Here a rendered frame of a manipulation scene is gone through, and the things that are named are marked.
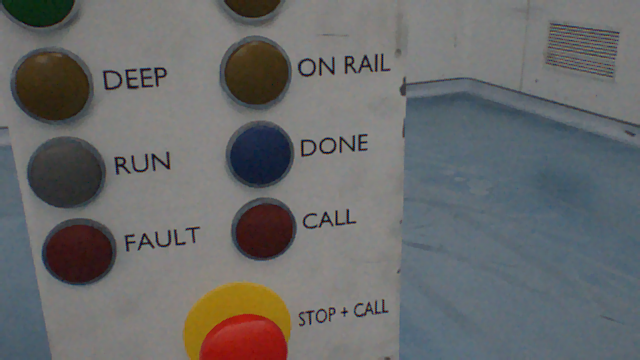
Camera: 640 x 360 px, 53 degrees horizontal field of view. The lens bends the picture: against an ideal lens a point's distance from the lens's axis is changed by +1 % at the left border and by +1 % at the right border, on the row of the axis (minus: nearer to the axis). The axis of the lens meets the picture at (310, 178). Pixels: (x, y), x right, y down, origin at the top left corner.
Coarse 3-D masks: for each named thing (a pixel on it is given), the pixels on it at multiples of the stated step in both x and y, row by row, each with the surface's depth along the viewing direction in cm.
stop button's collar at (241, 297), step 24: (216, 288) 30; (240, 288) 30; (264, 288) 30; (192, 312) 29; (216, 312) 30; (240, 312) 30; (264, 312) 30; (288, 312) 31; (312, 312) 31; (384, 312) 32; (192, 336) 30; (288, 336) 31
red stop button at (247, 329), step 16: (224, 320) 28; (240, 320) 28; (256, 320) 28; (208, 336) 28; (224, 336) 28; (240, 336) 28; (256, 336) 28; (272, 336) 28; (208, 352) 28; (224, 352) 28; (240, 352) 28; (256, 352) 28; (272, 352) 28; (288, 352) 29
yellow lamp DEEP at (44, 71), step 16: (32, 64) 24; (48, 64) 24; (64, 64) 24; (16, 80) 24; (32, 80) 24; (48, 80) 24; (64, 80) 24; (80, 80) 25; (32, 96) 24; (48, 96) 24; (64, 96) 24; (80, 96) 25; (32, 112) 25; (48, 112) 25; (64, 112) 25
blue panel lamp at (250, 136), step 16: (256, 128) 27; (272, 128) 27; (240, 144) 27; (256, 144) 27; (272, 144) 27; (288, 144) 28; (240, 160) 27; (256, 160) 27; (272, 160) 27; (288, 160) 28; (240, 176) 28; (256, 176) 28; (272, 176) 28
